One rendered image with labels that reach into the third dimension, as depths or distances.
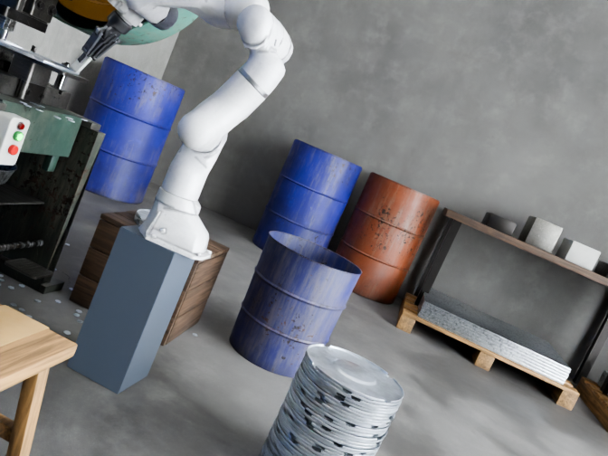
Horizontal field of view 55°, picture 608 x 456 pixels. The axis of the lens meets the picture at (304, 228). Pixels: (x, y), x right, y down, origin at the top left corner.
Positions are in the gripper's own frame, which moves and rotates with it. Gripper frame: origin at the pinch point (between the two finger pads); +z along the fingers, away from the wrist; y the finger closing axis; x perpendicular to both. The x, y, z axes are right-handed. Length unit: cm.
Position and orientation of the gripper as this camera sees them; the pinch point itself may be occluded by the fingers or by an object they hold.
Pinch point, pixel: (80, 62)
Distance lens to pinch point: 209.1
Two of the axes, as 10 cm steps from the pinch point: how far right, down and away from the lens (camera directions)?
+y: 1.6, -0.7, 9.8
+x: -6.5, -7.6, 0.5
